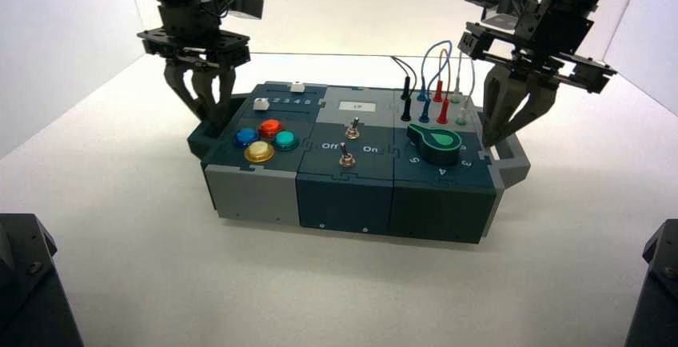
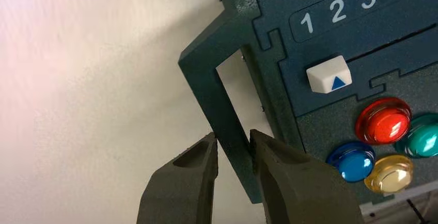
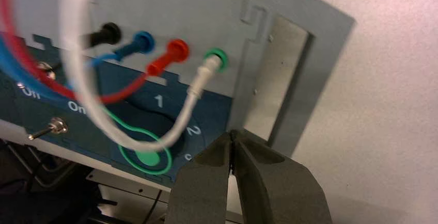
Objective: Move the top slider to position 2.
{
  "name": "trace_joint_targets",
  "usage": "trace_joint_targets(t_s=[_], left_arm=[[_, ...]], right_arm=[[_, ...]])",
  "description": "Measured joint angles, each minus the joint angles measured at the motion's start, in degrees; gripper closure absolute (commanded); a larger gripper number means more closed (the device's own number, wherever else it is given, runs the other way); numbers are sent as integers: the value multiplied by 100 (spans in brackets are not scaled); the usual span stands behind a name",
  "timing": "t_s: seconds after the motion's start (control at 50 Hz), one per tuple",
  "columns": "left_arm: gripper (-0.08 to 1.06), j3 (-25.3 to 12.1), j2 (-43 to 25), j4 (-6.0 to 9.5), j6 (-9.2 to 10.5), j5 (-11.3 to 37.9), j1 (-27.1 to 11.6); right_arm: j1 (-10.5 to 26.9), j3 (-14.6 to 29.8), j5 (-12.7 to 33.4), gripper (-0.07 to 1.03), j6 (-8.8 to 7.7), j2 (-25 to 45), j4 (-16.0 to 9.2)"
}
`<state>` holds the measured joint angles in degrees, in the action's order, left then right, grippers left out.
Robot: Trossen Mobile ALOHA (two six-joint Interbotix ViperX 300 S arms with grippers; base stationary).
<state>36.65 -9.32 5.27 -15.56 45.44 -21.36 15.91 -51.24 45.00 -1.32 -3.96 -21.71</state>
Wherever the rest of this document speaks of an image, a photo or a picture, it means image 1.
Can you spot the blue push button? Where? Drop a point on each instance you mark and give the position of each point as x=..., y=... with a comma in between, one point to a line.
x=247, y=136

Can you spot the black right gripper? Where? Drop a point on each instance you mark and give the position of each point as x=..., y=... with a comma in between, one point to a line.
x=556, y=42

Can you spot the dark rotary knob green pointer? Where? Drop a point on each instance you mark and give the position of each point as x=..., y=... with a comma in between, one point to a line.
x=439, y=148

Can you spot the orange push button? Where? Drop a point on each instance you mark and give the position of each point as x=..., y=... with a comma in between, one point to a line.
x=270, y=127

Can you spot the teal push button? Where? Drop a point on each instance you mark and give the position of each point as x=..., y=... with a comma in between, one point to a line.
x=286, y=138

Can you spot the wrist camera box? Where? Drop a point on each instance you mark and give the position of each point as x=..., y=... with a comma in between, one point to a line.
x=246, y=4
x=503, y=13

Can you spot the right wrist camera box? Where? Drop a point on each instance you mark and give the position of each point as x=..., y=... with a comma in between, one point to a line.
x=503, y=13

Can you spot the yellow push button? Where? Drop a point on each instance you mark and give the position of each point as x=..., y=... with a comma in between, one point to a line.
x=259, y=150

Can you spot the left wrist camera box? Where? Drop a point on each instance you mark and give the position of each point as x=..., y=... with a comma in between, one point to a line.
x=246, y=4

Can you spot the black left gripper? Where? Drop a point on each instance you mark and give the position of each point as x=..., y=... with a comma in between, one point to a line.
x=185, y=42

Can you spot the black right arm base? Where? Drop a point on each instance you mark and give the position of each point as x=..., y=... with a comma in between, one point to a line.
x=659, y=302

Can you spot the white slider knob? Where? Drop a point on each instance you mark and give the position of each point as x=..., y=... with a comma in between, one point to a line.
x=261, y=104
x=297, y=87

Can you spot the white label plate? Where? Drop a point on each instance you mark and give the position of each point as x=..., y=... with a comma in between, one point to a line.
x=357, y=106

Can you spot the metal toggle switch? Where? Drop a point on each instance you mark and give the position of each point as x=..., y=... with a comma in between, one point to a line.
x=347, y=161
x=352, y=132

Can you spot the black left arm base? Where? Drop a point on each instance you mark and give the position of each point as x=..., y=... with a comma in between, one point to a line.
x=32, y=302

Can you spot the blue grey control task box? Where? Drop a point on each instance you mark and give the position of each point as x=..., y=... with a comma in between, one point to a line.
x=344, y=201

